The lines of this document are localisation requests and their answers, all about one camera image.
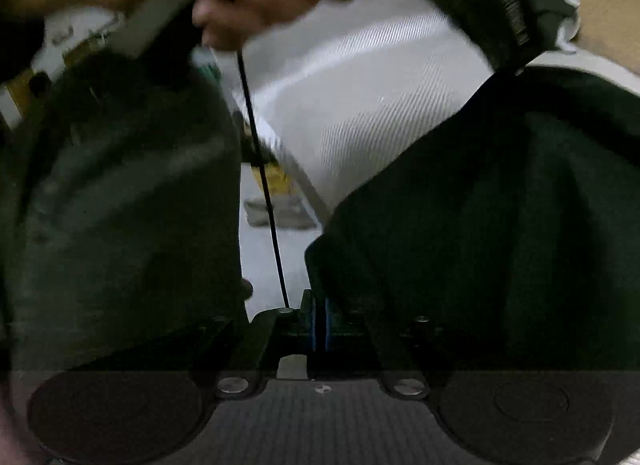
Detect black cable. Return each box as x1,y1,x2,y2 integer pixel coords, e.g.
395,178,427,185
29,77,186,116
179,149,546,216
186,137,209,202
235,45,291,310

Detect black white-print shirt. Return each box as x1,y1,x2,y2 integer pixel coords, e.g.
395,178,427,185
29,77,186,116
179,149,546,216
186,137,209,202
305,65,640,376

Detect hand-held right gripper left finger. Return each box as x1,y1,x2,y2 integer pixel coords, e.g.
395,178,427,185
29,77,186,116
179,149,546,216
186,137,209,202
107,290,317,399

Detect person's pink fleece clothing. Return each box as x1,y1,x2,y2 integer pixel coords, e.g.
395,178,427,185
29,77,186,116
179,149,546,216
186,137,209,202
0,370,36,465

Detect person's dark clothing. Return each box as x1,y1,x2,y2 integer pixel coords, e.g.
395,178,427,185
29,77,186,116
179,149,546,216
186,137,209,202
0,42,253,376

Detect dark grey sweatshirt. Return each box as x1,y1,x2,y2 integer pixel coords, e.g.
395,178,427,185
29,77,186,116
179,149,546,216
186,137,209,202
522,0,583,53

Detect grey floor cloth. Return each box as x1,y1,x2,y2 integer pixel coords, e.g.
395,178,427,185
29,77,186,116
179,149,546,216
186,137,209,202
244,195,317,232

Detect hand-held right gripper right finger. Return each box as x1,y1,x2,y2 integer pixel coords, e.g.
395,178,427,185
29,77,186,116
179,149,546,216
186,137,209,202
320,297,531,399

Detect yellow packet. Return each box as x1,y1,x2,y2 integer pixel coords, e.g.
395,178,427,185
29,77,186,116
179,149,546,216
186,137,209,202
250,162,296,198

